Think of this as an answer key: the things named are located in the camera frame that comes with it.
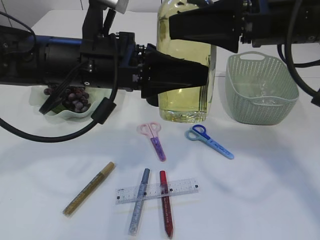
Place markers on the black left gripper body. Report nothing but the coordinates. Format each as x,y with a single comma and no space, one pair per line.
112,57

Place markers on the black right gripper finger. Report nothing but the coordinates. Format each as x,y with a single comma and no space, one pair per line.
218,24

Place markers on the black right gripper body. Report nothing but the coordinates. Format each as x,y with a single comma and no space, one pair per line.
256,22

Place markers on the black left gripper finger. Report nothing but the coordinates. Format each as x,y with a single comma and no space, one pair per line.
162,73

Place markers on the yellow tea bottle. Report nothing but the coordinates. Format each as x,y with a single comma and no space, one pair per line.
190,98

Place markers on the purple grape bunch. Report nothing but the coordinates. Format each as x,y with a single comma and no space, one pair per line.
74,99

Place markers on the clear plastic sheet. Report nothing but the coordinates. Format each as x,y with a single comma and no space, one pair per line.
264,94

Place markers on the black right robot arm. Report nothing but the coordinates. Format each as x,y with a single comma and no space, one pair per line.
305,24

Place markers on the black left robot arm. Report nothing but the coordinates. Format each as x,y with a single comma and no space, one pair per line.
27,60

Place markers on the black mesh pen cup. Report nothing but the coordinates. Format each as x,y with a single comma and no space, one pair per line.
153,101

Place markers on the green woven plastic basket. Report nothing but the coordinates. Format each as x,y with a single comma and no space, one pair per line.
241,76

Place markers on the green wavy glass plate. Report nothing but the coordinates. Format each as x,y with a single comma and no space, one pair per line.
37,99

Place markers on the clear plastic ruler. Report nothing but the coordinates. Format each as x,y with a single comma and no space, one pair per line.
126,195

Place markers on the red glitter pen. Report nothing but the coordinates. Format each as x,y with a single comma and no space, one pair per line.
166,207

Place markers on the gold glitter pen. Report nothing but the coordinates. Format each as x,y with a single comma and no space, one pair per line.
99,178

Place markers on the silver glitter pen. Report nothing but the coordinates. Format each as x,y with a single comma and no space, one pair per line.
137,211

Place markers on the pink scissors with purple sheath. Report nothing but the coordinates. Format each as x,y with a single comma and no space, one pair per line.
151,130

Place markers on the blue scissors with sheath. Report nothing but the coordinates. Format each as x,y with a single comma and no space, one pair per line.
198,132

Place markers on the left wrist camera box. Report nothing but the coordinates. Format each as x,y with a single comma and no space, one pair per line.
100,16

